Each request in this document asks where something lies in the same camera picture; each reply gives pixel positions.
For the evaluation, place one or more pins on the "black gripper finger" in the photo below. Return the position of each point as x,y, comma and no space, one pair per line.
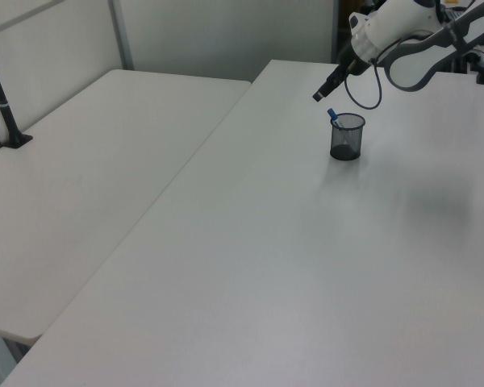
326,86

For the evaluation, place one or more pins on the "dark robot gripper body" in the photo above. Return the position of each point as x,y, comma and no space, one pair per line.
353,60

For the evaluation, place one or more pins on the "white marker with blue cap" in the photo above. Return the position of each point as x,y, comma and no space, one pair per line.
333,115

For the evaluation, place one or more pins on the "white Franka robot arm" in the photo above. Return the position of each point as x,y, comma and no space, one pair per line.
395,20

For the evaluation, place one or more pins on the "black mesh pen holder cup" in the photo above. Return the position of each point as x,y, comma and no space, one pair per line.
346,141

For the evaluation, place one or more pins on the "white side table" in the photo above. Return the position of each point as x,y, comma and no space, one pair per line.
84,181

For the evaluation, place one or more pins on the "grey metal partition post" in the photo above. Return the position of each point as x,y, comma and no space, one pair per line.
121,36

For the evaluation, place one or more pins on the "black camera stand pole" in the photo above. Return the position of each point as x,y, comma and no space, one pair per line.
6,113

